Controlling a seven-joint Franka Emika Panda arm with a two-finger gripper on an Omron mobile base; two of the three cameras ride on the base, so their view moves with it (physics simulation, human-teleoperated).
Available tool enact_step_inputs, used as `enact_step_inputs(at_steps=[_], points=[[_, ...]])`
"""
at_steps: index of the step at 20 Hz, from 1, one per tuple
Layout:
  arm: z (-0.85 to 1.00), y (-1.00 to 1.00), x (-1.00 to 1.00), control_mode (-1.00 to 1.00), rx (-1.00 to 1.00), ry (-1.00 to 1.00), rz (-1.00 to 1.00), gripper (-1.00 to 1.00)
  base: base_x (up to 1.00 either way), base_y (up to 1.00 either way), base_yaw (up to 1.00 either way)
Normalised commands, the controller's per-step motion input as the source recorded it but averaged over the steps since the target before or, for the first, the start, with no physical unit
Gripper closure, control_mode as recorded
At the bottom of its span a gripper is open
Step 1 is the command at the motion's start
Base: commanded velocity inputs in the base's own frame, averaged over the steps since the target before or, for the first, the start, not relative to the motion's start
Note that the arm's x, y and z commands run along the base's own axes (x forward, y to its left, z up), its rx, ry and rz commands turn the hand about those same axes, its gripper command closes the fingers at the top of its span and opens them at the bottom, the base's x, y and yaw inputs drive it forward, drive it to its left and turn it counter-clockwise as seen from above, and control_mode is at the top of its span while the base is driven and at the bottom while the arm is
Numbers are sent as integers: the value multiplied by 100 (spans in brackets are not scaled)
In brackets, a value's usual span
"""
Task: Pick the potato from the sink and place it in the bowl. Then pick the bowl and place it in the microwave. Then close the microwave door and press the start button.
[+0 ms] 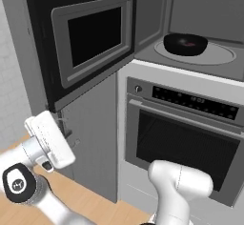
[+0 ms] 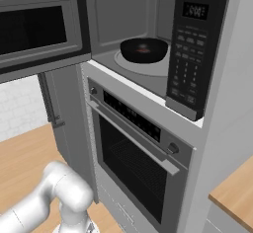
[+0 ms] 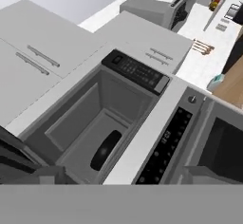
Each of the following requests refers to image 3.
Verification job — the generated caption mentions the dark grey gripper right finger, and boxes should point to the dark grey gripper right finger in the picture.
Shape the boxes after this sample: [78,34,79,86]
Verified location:
[181,165,243,186]

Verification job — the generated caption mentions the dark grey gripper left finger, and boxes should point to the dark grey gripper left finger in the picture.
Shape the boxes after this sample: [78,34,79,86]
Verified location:
[7,165,76,186]

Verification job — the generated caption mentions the white microwave oven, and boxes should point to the white microwave oven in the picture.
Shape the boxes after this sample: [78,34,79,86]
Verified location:
[4,46,190,186]

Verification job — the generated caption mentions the black round microwave turntable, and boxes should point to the black round microwave turntable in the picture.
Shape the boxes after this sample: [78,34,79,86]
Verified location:
[89,129,123,172]

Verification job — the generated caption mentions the narrow white cupboard door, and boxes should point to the narrow white cupboard door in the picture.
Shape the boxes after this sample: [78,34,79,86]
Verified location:
[0,37,64,128]

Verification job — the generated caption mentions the large white cupboard door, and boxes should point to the large white cupboard door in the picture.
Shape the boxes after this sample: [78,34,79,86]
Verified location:
[0,0,110,80]

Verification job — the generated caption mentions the grey oven with black panel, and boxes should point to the grey oven with black panel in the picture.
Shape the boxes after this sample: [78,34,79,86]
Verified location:
[132,85,243,186]

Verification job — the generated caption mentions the teal small container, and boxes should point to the teal small container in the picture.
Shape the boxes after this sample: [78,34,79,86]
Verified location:
[206,73,226,93]

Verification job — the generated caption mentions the brown hanging kitchen tools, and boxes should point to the brown hanging kitchen tools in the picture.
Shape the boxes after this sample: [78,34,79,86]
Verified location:
[192,38,216,57]

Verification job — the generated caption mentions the black small appliance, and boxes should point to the black small appliance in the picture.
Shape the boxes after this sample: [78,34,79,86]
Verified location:
[223,3,243,22]

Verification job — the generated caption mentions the red and yellow item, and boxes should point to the red and yellow item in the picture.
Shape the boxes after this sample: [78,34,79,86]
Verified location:
[208,0,221,12]

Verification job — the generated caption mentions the grey range hood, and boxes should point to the grey range hood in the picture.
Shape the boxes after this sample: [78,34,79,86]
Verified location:
[119,0,204,33]

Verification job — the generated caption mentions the grey bar cupboard handle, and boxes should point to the grey bar cupboard handle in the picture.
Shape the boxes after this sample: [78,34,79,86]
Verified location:
[15,51,51,77]
[27,44,61,68]

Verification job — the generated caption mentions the short grey cupboard handle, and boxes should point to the short grey cupboard handle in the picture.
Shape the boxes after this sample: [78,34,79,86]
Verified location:
[144,52,171,66]
[149,47,175,62]

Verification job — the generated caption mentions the small white wall cupboard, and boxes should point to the small white wall cupboard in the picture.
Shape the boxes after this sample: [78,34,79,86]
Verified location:
[94,10,195,76]

